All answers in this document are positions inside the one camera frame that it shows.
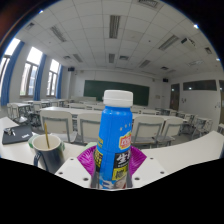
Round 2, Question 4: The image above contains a wooden stirring stick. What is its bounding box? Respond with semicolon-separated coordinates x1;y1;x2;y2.
43;122;51;149

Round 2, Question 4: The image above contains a dark high wall window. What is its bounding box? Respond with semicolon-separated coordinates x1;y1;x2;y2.
182;79;218;92

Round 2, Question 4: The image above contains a group of ceiling light panels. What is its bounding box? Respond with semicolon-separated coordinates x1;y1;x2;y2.
24;0;214;72

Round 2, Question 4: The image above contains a ceiling projector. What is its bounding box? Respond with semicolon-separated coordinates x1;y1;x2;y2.
180;37;196;48

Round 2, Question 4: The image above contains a group of white classroom chairs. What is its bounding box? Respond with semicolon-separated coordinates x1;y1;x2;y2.
6;99;224;148

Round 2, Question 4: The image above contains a dark classroom door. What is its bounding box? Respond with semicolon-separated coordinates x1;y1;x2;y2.
169;83;181;111

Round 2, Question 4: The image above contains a dark blue mug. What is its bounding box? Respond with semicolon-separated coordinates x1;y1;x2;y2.
31;133;66;174

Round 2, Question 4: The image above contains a bright classroom window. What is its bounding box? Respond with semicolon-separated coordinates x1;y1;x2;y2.
19;46;44;98
0;37;21;84
46;59;61;98

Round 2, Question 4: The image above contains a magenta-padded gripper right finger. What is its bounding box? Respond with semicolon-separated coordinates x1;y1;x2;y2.
126;145;168;190

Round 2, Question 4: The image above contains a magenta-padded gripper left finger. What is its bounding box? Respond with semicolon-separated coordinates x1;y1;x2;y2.
54;145;99;190

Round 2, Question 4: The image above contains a group of white classroom desks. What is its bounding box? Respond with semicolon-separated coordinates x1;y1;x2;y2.
6;96;214;134

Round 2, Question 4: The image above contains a blue window curtain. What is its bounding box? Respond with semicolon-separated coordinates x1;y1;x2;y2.
0;40;26;107
33;53;48;102
55;64;64;100

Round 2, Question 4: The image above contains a black laptop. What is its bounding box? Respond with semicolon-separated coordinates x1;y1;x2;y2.
1;124;34;145

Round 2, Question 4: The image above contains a green and white case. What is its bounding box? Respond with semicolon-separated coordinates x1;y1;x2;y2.
27;134;36;150

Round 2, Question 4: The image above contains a blue drink bottle white cap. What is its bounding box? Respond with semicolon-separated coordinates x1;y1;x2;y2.
94;89;134;190

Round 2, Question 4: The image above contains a dark green blackboard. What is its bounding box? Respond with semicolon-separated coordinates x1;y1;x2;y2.
83;79;150;107

